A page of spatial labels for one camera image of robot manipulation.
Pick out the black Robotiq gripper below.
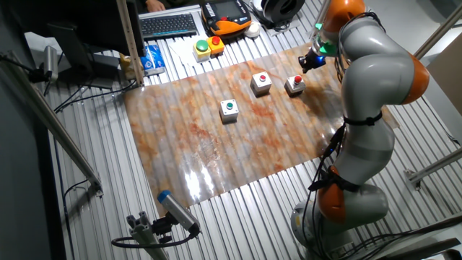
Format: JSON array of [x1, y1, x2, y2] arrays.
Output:
[[298, 48, 328, 74]]

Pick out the grey box red mushroom button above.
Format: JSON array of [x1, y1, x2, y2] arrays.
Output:
[[284, 74, 307, 98]]

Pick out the green gripper mounting adapter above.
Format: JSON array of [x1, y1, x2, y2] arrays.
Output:
[[312, 34, 339, 57]]

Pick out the black round spool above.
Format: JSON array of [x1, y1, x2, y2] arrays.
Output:
[[260, 0, 306, 25]]

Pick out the white computer mouse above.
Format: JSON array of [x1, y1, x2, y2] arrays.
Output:
[[243, 21, 261, 39]]

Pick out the orange box red mushroom button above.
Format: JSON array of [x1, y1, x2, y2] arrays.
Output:
[[206, 35, 225, 56]]

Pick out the orange black teach pendant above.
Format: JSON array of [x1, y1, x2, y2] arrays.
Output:
[[201, 0, 253, 37]]

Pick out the grey box green flat button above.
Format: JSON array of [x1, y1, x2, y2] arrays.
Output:
[[219, 98, 240, 124]]

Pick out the yellow box green mushroom button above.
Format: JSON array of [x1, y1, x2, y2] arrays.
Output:
[[192, 38, 212, 63]]

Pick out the white paper sheets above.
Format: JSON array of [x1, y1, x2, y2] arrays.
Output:
[[168, 35, 203, 68]]

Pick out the marble pattern orange mat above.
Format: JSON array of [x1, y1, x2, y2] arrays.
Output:
[[123, 43, 401, 217]]

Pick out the brown cardboard panel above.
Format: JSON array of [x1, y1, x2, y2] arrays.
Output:
[[425, 42, 462, 116]]

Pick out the black keyboard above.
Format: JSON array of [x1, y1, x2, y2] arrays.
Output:
[[139, 13, 199, 40]]

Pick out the blue white tissue pack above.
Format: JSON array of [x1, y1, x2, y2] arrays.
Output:
[[139, 43, 167, 76]]

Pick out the yellow plastic bag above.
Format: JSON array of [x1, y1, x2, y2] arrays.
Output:
[[118, 53, 145, 81]]

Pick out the short aluminium profile stub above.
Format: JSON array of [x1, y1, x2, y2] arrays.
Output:
[[126, 211, 170, 260]]

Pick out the black computer monitor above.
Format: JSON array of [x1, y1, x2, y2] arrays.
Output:
[[6, 0, 146, 90]]

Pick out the long slanted aluminium bar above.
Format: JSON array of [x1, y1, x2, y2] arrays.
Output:
[[0, 50, 105, 198]]

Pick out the aluminium frame post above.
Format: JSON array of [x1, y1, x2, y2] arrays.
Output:
[[413, 3, 462, 61], [310, 0, 331, 39]]

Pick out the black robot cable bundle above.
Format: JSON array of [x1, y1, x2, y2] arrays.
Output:
[[306, 12, 384, 260]]

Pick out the aluminium frame bar with bracket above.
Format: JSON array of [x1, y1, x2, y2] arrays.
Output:
[[404, 147, 462, 191]]

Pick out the upright post with ruler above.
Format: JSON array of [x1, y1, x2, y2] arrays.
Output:
[[115, 0, 145, 87]]

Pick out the grey camera with blue cap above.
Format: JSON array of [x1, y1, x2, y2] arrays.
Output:
[[157, 189, 201, 235]]

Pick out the black floor cable bundle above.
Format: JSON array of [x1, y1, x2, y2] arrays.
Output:
[[339, 212, 462, 260]]

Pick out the black desk cables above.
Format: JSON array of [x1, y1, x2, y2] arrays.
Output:
[[53, 79, 138, 113]]

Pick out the black camera cable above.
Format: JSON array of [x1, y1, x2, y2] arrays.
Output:
[[110, 230, 200, 249]]

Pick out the silver camera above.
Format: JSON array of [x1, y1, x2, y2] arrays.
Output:
[[42, 45, 60, 83]]

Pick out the thin black cable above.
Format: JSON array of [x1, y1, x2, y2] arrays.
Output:
[[61, 178, 90, 260]]

